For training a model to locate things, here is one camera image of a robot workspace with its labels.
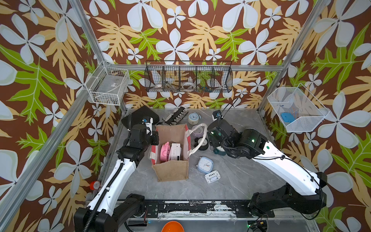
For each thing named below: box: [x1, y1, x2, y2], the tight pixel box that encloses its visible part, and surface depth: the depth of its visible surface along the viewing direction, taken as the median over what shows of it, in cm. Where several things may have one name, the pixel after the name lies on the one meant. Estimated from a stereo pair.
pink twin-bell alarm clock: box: [160, 141, 171, 162], surface depth 88 cm
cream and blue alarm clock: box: [186, 112, 202, 126], surface depth 111 cm
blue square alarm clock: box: [196, 156, 215, 174], surface depth 88 cm
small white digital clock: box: [204, 170, 221, 184], surface depth 85 cm
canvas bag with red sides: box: [148, 123, 208, 183], surface depth 83 cm
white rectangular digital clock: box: [169, 143, 182, 161], surface depth 90 cm
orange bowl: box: [161, 220, 185, 232], surface depth 68 cm
